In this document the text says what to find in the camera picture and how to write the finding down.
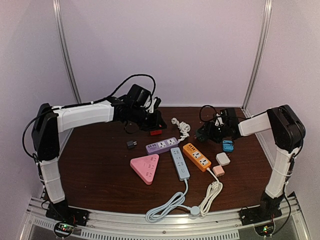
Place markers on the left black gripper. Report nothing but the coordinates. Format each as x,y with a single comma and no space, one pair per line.
155,125

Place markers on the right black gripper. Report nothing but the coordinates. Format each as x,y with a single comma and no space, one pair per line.
211,136

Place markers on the blue plug adapter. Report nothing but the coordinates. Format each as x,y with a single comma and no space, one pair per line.
228,146

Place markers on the white cube plug adapter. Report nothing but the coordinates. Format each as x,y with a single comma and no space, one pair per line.
223,159

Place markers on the red cube socket adapter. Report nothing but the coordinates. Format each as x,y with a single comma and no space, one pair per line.
156,132

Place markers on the small grey plug adapter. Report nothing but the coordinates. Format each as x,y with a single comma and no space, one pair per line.
131,144

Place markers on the light pink usb charger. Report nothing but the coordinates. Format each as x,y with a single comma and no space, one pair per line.
218,171

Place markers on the purple power strip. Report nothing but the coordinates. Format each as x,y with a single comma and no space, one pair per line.
161,146

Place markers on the light blue power strip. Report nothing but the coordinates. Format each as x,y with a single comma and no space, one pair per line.
180,164

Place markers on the dark green cube adapter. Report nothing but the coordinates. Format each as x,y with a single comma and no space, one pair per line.
200,135

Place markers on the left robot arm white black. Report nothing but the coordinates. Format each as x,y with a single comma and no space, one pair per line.
46,127

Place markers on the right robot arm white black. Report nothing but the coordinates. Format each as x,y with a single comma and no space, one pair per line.
288,134

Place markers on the pink triangular power strip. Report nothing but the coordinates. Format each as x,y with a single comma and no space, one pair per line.
145,167

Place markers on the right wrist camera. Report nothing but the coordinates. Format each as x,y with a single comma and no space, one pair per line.
226,117

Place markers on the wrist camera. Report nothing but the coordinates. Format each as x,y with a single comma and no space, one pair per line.
226,117
153,104

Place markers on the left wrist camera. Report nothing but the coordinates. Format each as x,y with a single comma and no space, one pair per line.
153,104

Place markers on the white coiled cable purple strip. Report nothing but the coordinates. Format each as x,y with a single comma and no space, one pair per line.
184,129

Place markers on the right aluminium frame post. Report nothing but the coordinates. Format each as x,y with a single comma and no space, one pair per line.
264,30

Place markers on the aluminium frame post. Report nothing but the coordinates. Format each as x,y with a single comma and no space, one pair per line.
264,30
64,49

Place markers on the front aluminium rail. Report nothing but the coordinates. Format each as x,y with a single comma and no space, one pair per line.
103,225

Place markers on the left aluminium frame post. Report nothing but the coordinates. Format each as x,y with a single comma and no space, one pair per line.
64,49

